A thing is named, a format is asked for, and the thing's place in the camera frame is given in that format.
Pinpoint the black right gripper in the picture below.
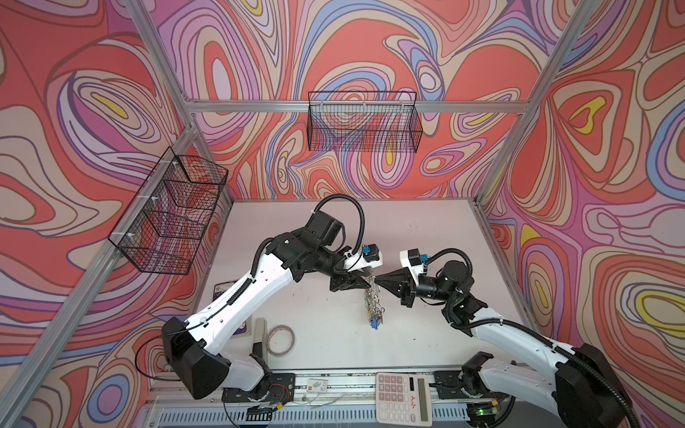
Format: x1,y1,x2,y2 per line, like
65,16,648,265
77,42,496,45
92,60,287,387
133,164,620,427
375,267,456,310

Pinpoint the key ring bunch with tags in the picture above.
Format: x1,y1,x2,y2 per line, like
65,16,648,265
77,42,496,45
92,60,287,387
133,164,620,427
361,269,386,331

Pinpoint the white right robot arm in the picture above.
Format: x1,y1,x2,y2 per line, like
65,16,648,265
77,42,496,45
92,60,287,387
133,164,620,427
375,248,640,427

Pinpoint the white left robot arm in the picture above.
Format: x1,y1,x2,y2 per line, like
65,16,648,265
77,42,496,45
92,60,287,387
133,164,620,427
159,195,370,399

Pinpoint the white tape roll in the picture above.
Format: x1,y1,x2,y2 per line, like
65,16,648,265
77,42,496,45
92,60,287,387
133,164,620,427
267,325,295,357

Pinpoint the white calculator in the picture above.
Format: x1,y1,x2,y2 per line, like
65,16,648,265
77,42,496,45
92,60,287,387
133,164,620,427
375,372,433,427

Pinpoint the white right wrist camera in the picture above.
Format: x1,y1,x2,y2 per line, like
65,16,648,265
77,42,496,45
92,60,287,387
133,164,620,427
400,249,429,284

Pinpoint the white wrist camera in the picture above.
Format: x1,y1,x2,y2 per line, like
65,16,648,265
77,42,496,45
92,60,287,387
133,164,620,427
344,244,383,272
400,249,429,284

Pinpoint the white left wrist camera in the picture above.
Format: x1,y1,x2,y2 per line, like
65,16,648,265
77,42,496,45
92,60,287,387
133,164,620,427
344,244,383,272

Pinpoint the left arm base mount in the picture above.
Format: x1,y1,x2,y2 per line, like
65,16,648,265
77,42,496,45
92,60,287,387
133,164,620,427
220,355,296,409

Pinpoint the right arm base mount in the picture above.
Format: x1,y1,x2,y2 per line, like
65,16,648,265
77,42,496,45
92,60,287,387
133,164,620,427
429,351,517,427

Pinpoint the black wire basket back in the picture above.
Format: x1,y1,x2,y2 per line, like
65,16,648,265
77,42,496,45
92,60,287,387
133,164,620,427
307,90,424,153

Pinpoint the black wire basket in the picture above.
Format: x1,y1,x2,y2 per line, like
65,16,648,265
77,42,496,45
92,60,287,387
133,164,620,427
307,90,424,153
108,148,228,276

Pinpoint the black wire basket left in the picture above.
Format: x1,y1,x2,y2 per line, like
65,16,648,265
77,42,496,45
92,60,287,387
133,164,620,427
108,148,228,276

